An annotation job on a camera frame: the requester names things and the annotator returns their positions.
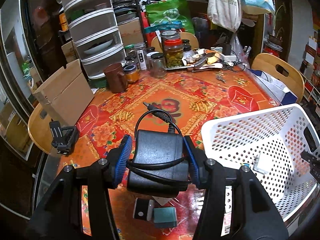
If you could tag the brown ceramic mug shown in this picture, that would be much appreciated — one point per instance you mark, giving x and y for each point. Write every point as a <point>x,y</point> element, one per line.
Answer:
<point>116,79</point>

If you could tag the wooden chair left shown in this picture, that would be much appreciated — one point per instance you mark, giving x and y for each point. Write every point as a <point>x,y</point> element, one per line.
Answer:
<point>39,130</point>

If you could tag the green shopping bag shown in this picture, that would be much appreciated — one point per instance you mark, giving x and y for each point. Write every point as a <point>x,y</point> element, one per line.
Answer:
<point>168,12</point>

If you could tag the black and white cube charger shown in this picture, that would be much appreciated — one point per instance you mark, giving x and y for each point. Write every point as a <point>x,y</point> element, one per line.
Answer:
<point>143,209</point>

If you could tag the white cloth tote bag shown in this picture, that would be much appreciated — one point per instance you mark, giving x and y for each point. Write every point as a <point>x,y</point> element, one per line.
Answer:
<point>225,13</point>

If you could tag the orange honey jar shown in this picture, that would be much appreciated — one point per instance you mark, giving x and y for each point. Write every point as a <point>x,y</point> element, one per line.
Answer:
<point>131,73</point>

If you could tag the white blue paper bag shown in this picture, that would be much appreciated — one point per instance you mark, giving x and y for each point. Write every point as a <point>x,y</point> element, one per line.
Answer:
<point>275,88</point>

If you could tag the wooden chair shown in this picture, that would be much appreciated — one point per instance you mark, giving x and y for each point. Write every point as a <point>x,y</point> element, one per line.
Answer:
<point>39,130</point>
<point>282,71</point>

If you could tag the small white charger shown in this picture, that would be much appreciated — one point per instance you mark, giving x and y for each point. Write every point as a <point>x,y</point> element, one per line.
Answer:
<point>263,164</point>

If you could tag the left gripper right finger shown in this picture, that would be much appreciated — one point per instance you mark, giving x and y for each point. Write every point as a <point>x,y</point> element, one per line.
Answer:
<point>253,214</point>

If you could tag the red patterned tablecloth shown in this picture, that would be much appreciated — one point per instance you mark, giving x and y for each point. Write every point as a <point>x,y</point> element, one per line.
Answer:
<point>191,99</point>

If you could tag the white perforated plastic basket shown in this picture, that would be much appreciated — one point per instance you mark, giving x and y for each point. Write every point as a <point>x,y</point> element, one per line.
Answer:
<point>283,133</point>

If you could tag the black power adapter with cable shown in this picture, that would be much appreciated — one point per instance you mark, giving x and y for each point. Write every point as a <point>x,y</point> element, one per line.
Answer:
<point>159,167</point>

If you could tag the white power strip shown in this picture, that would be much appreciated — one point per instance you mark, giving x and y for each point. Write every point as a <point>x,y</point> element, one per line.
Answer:
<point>232,58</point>

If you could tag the cardboard box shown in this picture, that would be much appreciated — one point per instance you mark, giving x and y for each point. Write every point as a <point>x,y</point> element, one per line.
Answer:
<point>66,94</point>

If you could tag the white plastic drawer tower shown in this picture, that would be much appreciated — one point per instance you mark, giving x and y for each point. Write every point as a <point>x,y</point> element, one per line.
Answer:
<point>95,34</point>

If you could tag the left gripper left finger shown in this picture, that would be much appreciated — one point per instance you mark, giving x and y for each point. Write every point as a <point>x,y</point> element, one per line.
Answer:
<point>77,203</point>

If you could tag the red lid pickle jar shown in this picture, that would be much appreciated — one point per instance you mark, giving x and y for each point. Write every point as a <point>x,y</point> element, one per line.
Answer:
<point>173,52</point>

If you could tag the wooden chair right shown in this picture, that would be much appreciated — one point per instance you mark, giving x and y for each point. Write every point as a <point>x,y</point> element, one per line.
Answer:
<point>282,71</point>

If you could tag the empty glass jar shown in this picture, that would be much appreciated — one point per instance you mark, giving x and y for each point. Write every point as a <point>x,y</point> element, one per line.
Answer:
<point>158,65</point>

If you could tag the teal and white plug adapter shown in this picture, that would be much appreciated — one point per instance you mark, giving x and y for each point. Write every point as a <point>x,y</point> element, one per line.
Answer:
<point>165,217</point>

